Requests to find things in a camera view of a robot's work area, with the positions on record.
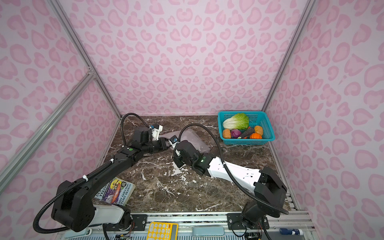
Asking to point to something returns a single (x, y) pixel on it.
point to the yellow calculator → (161, 231)
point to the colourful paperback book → (117, 191)
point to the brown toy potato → (226, 134)
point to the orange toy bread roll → (259, 130)
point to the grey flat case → (208, 231)
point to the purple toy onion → (235, 133)
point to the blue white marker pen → (293, 231)
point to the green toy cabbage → (238, 121)
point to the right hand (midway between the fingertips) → (175, 151)
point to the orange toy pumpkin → (255, 135)
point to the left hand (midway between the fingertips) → (174, 140)
